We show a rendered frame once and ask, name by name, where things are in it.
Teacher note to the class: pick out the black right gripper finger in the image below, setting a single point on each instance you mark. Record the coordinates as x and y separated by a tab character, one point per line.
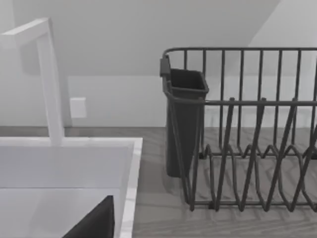
99	220

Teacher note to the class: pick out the white sink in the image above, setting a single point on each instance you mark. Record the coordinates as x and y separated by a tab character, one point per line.
62	163

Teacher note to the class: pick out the dark grey cutlery holder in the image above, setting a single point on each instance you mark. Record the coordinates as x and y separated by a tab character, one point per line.
182	124

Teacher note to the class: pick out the tall white tap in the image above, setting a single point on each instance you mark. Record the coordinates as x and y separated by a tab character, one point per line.
49	81

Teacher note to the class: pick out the white wall socket plate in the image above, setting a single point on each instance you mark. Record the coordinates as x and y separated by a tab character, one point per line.
78	107

